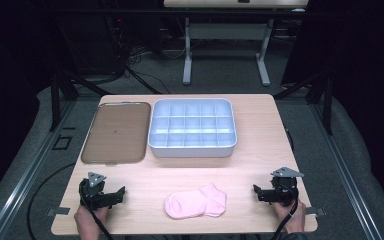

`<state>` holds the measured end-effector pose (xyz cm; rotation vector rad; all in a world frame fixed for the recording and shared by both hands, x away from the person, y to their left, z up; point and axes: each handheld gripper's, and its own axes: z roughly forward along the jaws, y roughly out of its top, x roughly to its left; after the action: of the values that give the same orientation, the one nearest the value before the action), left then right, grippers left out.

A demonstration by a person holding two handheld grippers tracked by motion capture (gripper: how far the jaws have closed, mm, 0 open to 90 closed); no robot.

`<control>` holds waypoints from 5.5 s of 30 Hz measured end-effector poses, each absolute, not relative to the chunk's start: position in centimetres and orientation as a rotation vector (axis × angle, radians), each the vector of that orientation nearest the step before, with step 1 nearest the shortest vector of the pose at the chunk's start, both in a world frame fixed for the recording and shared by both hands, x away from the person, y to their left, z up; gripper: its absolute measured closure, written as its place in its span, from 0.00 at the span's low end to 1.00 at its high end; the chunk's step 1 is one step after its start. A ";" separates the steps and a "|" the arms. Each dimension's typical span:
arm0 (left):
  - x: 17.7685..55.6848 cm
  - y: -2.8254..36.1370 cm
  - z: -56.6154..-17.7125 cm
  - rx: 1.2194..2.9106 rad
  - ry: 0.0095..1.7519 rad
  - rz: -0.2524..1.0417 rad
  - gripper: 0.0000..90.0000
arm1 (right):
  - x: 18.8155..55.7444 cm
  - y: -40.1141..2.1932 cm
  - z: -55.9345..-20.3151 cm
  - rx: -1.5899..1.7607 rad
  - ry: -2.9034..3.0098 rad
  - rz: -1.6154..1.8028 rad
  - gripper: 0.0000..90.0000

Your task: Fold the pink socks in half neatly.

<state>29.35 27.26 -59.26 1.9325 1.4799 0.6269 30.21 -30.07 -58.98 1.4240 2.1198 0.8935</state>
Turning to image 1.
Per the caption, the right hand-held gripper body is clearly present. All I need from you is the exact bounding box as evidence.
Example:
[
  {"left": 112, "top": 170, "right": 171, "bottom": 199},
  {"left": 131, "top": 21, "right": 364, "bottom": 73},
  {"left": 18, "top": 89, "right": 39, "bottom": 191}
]
[{"left": 269, "top": 166, "right": 305, "bottom": 207}]

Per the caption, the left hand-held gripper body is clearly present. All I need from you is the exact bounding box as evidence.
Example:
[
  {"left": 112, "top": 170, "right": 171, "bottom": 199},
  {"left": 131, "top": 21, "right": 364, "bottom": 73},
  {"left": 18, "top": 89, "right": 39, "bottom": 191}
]
[{"left": 78, "top": 171, "right": 114, "bottom": 212}]

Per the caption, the pink sock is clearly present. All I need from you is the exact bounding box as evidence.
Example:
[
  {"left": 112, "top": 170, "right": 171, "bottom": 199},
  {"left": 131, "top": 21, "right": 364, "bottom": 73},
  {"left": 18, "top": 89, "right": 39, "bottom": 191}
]
[{"left": 164, "top": 182, "right": 228, "bottom": 220}]

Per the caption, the white compartment storage box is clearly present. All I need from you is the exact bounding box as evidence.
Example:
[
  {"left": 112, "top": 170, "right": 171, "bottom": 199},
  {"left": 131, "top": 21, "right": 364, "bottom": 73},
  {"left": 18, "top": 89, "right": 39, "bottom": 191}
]
[{"left": 147, "top": 97, "right": 238, "bottom": 159}]

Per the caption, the person's left hand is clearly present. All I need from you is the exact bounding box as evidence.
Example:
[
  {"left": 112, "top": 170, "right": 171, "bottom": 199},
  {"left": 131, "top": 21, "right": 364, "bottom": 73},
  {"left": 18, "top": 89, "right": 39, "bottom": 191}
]
[{"left": 73, "top": 204, "right": 111, "bottom": 240}]

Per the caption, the person's right hand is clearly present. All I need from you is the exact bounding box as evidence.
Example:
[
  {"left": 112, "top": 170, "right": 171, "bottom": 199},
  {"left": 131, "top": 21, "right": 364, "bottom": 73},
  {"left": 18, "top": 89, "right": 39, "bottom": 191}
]
[{"left": 272, "top": 199, "right": 308, "bottom": 234}]

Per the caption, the brown translucent lid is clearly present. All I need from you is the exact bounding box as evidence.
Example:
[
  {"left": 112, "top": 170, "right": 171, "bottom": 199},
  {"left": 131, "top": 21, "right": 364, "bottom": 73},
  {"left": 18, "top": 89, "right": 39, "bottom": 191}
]
[{"left": 80, "top": 101, "right": 152, "bottom": 165}]

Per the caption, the black metal stand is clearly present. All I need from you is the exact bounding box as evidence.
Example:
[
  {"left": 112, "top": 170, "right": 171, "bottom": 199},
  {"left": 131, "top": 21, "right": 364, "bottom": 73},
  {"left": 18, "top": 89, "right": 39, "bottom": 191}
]
[
  {"left": 48, "top": 71, "right": 111, "bottom": 133},
  {"left": 273, "top": 71, "right": 334, "bottom": 136}
]

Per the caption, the desk with white legs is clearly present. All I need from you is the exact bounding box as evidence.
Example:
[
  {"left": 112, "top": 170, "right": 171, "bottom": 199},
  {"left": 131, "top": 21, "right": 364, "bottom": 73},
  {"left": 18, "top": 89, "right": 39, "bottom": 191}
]
[{"left": 163, "top": 0, "right": 310, "bottom": 87}]

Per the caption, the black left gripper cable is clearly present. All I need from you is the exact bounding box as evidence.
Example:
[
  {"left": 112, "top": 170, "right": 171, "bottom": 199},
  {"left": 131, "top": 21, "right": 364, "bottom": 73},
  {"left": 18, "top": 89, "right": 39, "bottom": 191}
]
[{"left": 80, "top": 194, "right": 114, "bottom": 240}]

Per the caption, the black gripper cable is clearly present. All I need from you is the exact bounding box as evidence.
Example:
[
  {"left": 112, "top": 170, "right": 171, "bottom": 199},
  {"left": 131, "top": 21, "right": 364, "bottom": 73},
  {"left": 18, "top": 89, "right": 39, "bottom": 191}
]
[
  {"left": 270, "top": 184, "right": 299, "bottom": 240},
  {"left": 80, "top": 194, "right": 114, "bottom": 240}
]

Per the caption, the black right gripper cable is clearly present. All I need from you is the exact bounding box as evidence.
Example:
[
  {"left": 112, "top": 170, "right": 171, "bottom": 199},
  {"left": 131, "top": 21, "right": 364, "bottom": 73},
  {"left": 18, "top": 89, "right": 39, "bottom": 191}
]
[{"left": 270, "top": 184, "right": 299, "bottom": 240}]

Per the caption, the grey metal table bracket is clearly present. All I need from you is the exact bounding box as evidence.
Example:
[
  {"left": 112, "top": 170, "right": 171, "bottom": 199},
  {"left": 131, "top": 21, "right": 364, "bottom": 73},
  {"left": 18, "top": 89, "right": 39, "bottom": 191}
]
[
  {"left": 45, "top": 206, "right": 72, "bottom": 218},
  {"left": 304, "top": 206, "right": 327, "bottom": 218}
]

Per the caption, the black cable beside table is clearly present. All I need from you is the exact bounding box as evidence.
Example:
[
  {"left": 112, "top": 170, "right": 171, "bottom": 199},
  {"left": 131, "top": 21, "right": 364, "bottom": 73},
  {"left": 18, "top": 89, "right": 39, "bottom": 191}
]
[{"left": 282, "top": 124, "right": 295, "bottom": 151}]

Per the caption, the aluminium floor rail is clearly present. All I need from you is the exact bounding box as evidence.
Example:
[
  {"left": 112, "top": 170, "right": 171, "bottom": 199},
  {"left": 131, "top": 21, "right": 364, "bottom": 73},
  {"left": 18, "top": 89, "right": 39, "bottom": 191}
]
[
  {"left": 309, "top": 99, "right": 384, "bottom": 240},
  {"left": 0, "top": 99, "right": 78, "bottom": 240}
]

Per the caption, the black floor cable loop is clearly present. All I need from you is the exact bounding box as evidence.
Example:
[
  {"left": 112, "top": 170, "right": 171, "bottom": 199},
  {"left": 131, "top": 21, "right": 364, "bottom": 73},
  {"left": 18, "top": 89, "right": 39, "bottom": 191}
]
[{"left": 26, "top": 162, "right": 78, "bottom": 240}]

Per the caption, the bundle of floor cables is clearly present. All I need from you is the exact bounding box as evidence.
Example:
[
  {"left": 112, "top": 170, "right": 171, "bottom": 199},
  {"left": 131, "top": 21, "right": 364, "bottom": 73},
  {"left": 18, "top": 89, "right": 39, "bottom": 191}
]
[{"left": 106, "top": 16, "right": 173, "bottom": 96}]

